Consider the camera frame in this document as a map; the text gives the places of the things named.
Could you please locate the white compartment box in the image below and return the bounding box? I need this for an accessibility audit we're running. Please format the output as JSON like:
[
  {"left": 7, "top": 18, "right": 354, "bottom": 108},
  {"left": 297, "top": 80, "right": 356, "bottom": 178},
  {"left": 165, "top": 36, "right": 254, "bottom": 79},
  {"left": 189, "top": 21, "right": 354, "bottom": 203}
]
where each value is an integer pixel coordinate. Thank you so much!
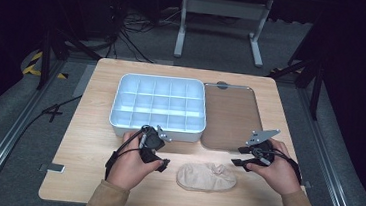
[{"left": 107, "top": 71, "right": 211, "bottom": 145}]

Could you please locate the bundle of floor cables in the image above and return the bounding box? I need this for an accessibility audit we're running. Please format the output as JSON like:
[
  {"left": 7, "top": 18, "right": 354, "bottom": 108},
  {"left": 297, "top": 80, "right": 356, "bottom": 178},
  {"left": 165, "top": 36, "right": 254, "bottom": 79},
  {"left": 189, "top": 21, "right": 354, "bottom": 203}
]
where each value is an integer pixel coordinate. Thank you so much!
[{"left": 104, "top": 5, "right": 180, "bottom": 66}]

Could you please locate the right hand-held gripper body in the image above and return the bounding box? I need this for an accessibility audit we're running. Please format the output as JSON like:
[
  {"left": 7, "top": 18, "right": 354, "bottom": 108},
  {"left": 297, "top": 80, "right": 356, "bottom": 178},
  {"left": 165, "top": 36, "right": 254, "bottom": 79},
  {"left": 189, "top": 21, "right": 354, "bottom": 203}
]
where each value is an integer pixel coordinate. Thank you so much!
[{"left": 244, "top": 127, "right": 282, "bottom": 169}]

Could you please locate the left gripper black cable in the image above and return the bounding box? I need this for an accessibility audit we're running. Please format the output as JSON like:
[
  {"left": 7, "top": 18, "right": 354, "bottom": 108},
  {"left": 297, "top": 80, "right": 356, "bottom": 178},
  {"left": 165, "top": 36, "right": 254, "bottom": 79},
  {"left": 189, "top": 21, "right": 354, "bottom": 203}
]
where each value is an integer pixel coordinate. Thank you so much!
[{"left": 103, "top": 125, "right": 147, "bottom": 184}]

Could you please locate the brown tray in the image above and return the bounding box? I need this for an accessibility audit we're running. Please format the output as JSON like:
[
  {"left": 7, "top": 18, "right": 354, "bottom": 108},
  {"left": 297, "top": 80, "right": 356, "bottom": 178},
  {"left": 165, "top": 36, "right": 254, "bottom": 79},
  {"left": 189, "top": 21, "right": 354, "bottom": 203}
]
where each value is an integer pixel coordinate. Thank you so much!
[{"left": 197, "top": 79, "right": 269, "bottom": 156}]

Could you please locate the beige sock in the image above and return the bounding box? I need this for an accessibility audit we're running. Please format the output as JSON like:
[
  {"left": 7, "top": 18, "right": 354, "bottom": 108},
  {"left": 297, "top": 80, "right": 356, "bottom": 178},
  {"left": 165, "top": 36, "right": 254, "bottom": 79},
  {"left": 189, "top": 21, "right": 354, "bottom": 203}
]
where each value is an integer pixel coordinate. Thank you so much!
[{"left": 174, "top": 159, "right": 240, "bottom": 196}]

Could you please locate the white tape piece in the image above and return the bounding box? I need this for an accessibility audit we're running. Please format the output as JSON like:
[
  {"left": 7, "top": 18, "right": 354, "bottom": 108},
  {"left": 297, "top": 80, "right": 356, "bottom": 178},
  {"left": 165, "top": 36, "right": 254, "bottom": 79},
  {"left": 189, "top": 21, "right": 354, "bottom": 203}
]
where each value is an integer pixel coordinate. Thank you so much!
[{"left": 38, "top": 162, "right": 66, "bottom": 175}]

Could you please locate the yellow black floor tape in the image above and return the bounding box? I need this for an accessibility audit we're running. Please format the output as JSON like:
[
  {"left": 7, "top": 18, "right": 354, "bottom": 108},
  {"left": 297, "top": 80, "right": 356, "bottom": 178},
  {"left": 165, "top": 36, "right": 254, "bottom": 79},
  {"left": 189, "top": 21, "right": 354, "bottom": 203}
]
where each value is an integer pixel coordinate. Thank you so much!
[{"left": 22, "top": 49, "right": 71, "bottom": 81}]

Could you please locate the black floor cable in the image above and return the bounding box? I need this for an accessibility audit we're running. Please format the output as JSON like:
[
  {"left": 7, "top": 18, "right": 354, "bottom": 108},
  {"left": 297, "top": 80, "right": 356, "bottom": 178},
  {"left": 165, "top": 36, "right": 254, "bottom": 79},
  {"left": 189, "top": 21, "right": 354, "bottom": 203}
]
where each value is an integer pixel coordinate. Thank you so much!
[{"left": 0, "top": 88, "right": 83, "bottom": 206}]

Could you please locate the aluminium floor rail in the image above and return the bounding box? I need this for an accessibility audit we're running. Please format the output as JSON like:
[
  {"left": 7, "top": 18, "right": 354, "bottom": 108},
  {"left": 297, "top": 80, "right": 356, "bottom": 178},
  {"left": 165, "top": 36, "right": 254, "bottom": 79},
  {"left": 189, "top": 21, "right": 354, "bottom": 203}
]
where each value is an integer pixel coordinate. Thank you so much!
[
  {"left": 286, "top": 87, "right": 366, "bottom": 206},
  {"left": 0, "top": 55, "right": 65, "bottom": 206}
]

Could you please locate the person's right hand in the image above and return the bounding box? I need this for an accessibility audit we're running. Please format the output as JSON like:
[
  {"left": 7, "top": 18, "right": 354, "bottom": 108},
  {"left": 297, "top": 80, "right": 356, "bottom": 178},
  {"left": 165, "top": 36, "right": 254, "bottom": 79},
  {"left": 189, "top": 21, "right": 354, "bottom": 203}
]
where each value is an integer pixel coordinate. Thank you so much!
[{"left": 242, "top": 137, "right": 306, "bottom": 198}]

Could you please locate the black tape mark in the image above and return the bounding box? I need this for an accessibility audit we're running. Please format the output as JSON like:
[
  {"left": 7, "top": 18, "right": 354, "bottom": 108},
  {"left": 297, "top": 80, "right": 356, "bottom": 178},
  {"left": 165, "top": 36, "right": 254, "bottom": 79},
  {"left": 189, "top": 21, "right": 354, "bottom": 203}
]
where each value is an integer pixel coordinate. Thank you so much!
[{"left": 41, "top": 103, "right": 64, "bottom": 125}]

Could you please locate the black metal stand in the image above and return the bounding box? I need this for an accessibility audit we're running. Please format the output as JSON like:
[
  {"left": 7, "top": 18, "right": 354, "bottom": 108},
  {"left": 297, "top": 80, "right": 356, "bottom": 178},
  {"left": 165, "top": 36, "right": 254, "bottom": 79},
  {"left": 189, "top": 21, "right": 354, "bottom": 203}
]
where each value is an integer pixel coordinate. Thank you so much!
[
  {"left": 264, "top": 53, "right": 326, "bottom": 122},
  {"left": 36, "top": 26, "right": 105, "bottom": 97}
]

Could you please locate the grey metal desk frame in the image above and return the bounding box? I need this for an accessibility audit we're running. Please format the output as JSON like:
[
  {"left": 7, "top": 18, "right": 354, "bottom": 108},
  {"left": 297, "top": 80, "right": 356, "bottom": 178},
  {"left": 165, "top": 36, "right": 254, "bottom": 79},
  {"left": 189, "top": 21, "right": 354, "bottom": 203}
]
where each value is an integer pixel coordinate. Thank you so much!
[{"left": 173, "top": 0, "right": 274, "bottom": 69}]

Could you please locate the person's left hand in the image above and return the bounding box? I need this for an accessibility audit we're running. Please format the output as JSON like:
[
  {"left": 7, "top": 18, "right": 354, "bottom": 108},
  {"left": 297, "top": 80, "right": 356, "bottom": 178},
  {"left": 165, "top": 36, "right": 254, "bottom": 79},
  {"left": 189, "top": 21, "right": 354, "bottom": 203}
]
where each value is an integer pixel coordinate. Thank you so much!
[{"left": 106, "top": 128, "right": 166, "bottom": 194}]

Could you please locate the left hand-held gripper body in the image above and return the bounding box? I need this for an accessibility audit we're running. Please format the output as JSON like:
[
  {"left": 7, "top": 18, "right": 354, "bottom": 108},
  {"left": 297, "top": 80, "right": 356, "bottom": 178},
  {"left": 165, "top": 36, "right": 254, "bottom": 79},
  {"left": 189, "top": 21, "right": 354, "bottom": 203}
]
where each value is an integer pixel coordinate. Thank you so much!
[{"left": 137, "top": 122, "right": 174, "bottom": 166}]

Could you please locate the grey tape strip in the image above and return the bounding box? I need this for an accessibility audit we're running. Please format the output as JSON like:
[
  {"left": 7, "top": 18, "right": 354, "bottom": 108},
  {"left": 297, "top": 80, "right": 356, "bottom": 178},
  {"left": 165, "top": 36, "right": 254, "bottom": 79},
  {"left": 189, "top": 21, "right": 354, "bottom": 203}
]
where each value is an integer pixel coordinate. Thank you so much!
[{"left": 72, "top": 63, "right": 97, "bottom": 99}]

